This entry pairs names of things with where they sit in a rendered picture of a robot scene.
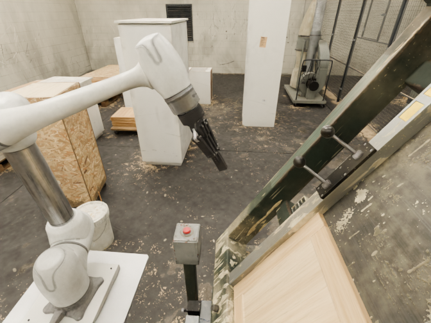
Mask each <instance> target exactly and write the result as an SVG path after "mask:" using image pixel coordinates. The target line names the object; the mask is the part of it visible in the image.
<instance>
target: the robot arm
mask: <svg viewBox="0 0 431 323"><path fill-rule="evenodd" d="M135 52H136V55H137V59H138V61H139V62H138V64H137V65H136V66H135V67H134V68H132V69H130V70H128V71H126V72H124V73H121V74H118V75H116V76H113V77H111V78H108V79H104V80H102V81H98V82H96V83H93V84H90V85H87V86H85V87H81V88H78V89H76V90H72V91H70V92H67V93H64V94H61V95H58V96H55V97H52V98H50V99H46V100H44V101H40V102H37V103H33V104H30V103H29V101H28V100H27V99H26V98H25V97H23V96H21V95H19V94H16V93H14V92H0V152H2V153H3V154H4V156H5V157H6V159H7V160H8V162H9V163H10V165H11V166H12V168H13V169H14V171H15V173H16V174H17V175H18V177H19V179H20V180H21V181H22V183H23V185H24V186H25V187H26V189H27V191H28V192H29V193H30V195H31V196H32V198H33V200H34V201H35V202H36V204H37V206H38V207H39V209H40V211H41V212H42V213H43V215H44V216H45V218H46V219H47V224H46V232H47V236H48V239H49V244H50V248H49V249H47V250H45V251H44V252H43V253H42V254H41V255H40V256H39V257H38V258H37V260H36V261H35V264H34V266H33V280H34V282H35V285H36V286H37V288H38V289H39V291H40V293H41V294H42V295H43V296H44V297H45V298H46V299H47V300H48V301H49V302H48V303H47V304H46V305H45V306H44V308H43V312H44V313H45V314H50V313H52V314H53V316H52V318H51V320H50V322H49V323H59V322H60V321H61V320H62V319H63V318H64V317H69V318H72V319H74V320H75V321H80V320H81V319H82V318H83V316H84V313H85V310H86V309H87V307H88V305H89V304H90V302H91V300H92V298H93V297H94V295H95V294H96V292H97V290H98V288H99V287H100V286H101V285H102V284H103V282H104V279H103V278H102V277H91V276H88V274H87V260H88V254H89V251H90V247H91V244H92V239H93V236H94V221H93V220H92V217H91V216H90V215H89V214H88V213H86V212H84V211H81V210H79V209H76V208H72V207H71V205H70V204H69V202H68V200H67V198H66V196H65V194H64V192H63V191H62V189H61V187H60V185H59V184H58V182H57V180H56V178H55V176H54V174H53V172H52V171H51V169H50V167H49V165H48V164H47V162H46V160H45V158H44V156H43V154H42V153H41V151H40V149H39V147H38V145H37V143H36V141H37V131H38V130H40V129H42V128H44V127H46V126H48V125H51V124H53V123H55V122H58V121H59V120H62V119H64V118H67V117H69V116H71V115H74V114H76V113H78V112H81V111H83V110H85V109H87V108H90V107H91V106H94V105H96V104H98V103H100V102H103V101H105V100H107V99H109V98H111V97H113V96H115V95H118V94H121V93H123V92H125V91H128V90H131V89H134V88H138V87H148V88H150V89H152V90H153V89H155V90H156V91H157V92H158V93H159V94H160V95H161V96H162V97H163V98H164V100H165V102H166V103H167V105H168V107H169V108H170V109H171V111H172V113H173V114H174V115H177V116H178V118H179V119H180V121H181V122H182V124H183V125H184V126H189V127H190V130H191V132H192V133H193V134H194V137H193V138H191V140H192V141H193V142H194V143H195V144H196V145H197V146H198V147H199V148H200V149H201V151H202V152H203V154H204V155H205V156H206V157H207V158H208V159H209V158H211V159H212V160H213V162H214V163H215V165H216V167H217V168H218V170H219V172H221V171H223V170H226V169H227V168H228V166H227V164H226V162H225V161H224V159H223V157H222V156H221V154H220V152H219V150H220V147H218V148H217V146H218V143H217V141H216V138H215V136H214V134H213V132H212V130H211V128H210V126H209V123H208V119H203V116H204V114H205V112H204V111H203V109H202V107H201V105H200V104H199V100H200V98H199V97H198V95H197V93H196V91H195V90H194V88H193V86H192V84H191V83H190V80H189V77H188V74H187V69H186V68H185V65H184V63H183V61H182V59H181V58H180V55H179V54H178V53H177V51H176V50H175V49H174V47H173V46H172V44H171V43H170V42H169V41H168V40H167V39H166V38H165V37H164V36H163V35H162V34H160V33H153V34H150V35H148V36H146V37H144V38H143V39H142V40H140V41H139V43H138V44H137V45H136V46H135Z"/></svg>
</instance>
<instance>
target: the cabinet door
mask: <svg viewBox="0 0 431 323"><path fill-rule="evenodd" d="M233 289H234V323H372V321H371V319H370V317H369V315H368V312H367V310H366V308H365V306H364V303H363V302H362V299H361V297H360V295H359V293H358V290H357V288H356V286H355V283H354V282H353V280H352V278H351V275H350V273H349V271H348V268H347V266H346V264H345V262H344V260H343V258H342V256H341V253H340V251H339V249H338V247H337V244H336V243H335V240H334V238H333V236H332V234H331V232H330V229H329V227H328V225H327V223H326V220H325V218H324V217H323V214H321V213H319V212H318V213H317V214H315V215H314V216H313V217H312V218H311V219H310V220H309V221H308V222H307V223H306V224H304V225H303V226H302V227H301V228H299V230H297V232H295V233H294V234H293V235H292V236H291V237H290V238H288V239H287V240H286V241H285V242H284V243H283V244H282V245H281V246H280V247H278V248H277V249H276V250H275V251H274V252H272V253H271V254H270V255H269V256H268V257H267V258H266V259H265V260H264V261H262V262H261V263H260V264H259V265H258V266H256V267H255V268H254V269H253V270H252V271H251V272H250V273H249V274H248V275H247V276H245V277H244V278H243V279H242V280H240V281H239V282H238V283H237V284H236V285H235V286H234V287H233Z"/></svg>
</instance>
